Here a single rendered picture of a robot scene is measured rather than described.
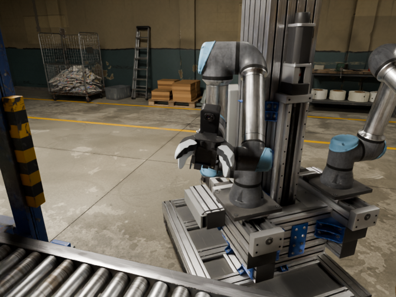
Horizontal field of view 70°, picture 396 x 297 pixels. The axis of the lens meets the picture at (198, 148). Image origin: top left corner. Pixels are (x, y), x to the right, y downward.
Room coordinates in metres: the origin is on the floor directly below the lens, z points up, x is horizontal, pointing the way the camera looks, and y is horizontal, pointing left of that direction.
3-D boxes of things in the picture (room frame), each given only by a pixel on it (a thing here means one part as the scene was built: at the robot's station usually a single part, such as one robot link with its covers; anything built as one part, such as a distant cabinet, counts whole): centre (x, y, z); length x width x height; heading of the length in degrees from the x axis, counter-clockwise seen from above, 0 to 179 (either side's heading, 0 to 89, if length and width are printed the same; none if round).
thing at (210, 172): (0.83, -0.06, 1.12); 0.11 x 0.08 x 0.11; 83
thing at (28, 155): (1.03, 0.68, 1.05); 0.05 x 0.05 x 0.45; 74
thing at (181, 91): (7.18, 0.54, 0.28); 1.20 x 0.83 x 0.57; 74
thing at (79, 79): (7.75, 3.29, 0.85); 1.21 x 0.83 x 1.71; 74
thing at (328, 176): (1.24, -0.68, 0.87); 0.15 x 0.15 x 0.10
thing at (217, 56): (1.09, -0.08, 1.19); 0.15 x 0.12 x 0.55; 83
